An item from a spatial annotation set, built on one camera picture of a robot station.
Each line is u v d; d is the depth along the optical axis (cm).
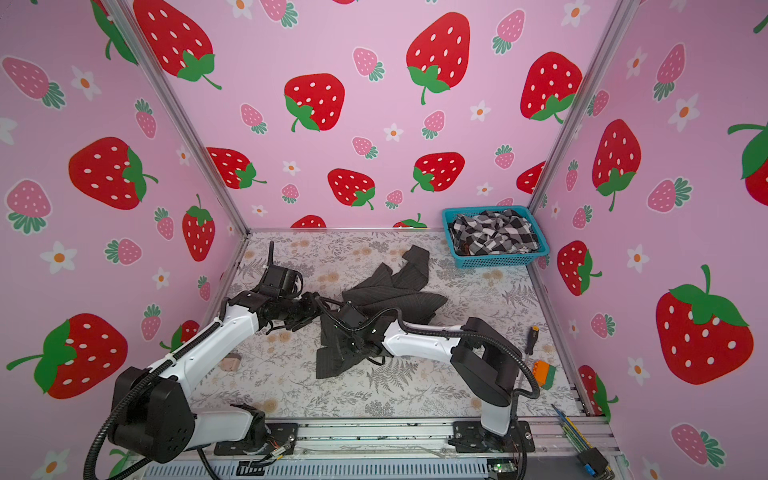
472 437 73
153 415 41
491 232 105
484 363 46
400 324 58
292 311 70
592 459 70
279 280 66
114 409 42
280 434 75
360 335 65
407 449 73
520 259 104
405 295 97
